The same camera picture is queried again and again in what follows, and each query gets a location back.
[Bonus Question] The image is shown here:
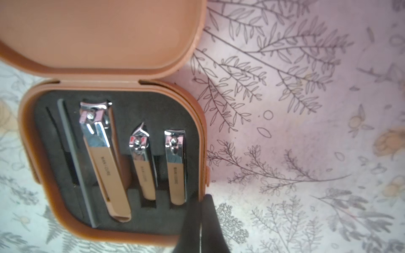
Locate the brown nail file sleeve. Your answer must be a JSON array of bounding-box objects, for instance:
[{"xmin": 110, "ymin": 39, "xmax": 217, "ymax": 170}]
[{"xmin": 79, "ymin": 101, "xmax": 131, "ymax": 222}]

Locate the dark brown nail clipper case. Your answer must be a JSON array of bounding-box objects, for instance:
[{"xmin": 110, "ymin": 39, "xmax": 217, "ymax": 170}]
[{"xmin": 1, "ymin": 1, "xmax": 207, "ymax": 246}]

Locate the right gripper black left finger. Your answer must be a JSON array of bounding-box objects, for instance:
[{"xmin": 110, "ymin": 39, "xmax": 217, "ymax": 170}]
[{"xmin": 173, "ymin": 198, "xmax": 201, "ymax": 253}]

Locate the small metal tool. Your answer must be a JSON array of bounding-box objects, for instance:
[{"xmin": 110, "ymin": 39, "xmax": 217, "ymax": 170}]
[{"xmin": 164, "ymin": 130, "xmax": 187, "ymax": 206}]

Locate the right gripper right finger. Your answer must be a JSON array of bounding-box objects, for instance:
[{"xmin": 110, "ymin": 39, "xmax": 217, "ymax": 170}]
[{"xmin": 201, "ymin": 195, "xmax": 231, "ymax": 253}]

